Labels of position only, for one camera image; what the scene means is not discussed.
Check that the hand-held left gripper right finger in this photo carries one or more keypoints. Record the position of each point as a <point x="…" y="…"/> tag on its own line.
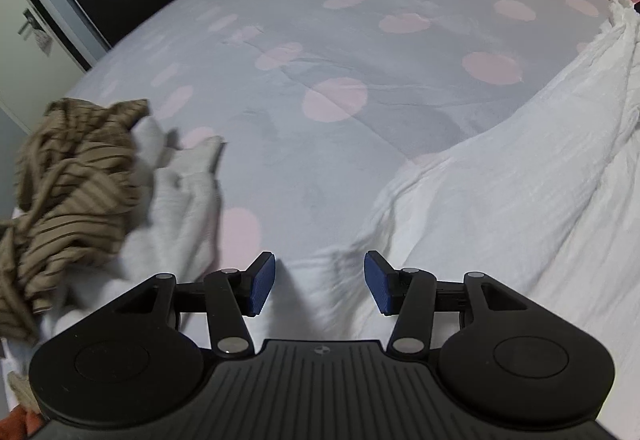
<point x="377" y="282"/>

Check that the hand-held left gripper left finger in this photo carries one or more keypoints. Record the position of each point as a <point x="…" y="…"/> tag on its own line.
<point x="262" y="282"/>

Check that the white muslin cloth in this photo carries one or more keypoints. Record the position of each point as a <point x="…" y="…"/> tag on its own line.
<point x="500" y="200"/>

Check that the grey-white fleece cloth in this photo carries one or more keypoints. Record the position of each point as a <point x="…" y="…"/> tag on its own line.
<point x="175" y="200"/>

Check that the brown striped garment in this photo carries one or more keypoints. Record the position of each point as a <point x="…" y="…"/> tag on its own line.
<point x="70" y="190"/>

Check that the bed with pink-dotted sheet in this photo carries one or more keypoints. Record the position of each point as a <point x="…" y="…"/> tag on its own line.
<point x="325" y="45"/>

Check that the orange cloth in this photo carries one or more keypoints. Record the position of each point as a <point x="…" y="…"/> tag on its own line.
<point x="12" y="425"/>

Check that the cream door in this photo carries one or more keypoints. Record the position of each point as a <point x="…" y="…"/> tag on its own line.
<point x="35" y="70"/>

